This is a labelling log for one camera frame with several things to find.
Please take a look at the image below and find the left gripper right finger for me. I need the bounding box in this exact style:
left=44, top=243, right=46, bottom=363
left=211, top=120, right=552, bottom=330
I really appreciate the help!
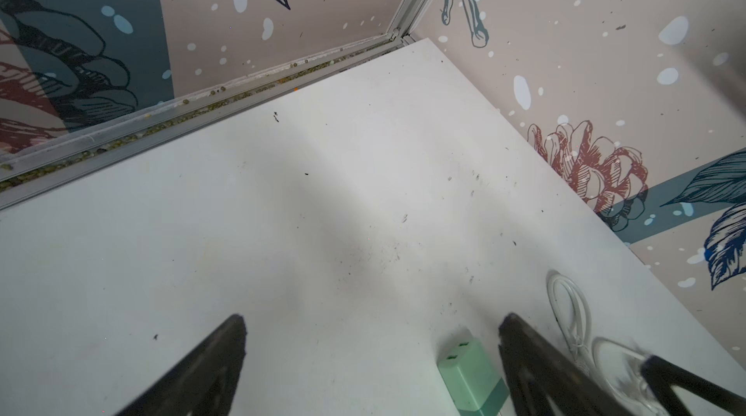
left=499, top=313, right=629, bottom=416

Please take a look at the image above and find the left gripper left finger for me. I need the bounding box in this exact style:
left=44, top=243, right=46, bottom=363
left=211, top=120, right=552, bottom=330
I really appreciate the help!
left=120, top=314, right=247, bottom=415

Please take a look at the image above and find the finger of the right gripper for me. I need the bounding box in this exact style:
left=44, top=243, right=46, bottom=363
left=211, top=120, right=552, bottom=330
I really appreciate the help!
left=640, top=356, right=745, bottom=415

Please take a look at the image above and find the green plug adapter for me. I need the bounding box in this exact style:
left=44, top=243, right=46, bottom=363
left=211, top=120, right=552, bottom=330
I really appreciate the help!
left=437, top=338, right=510, bottom=416

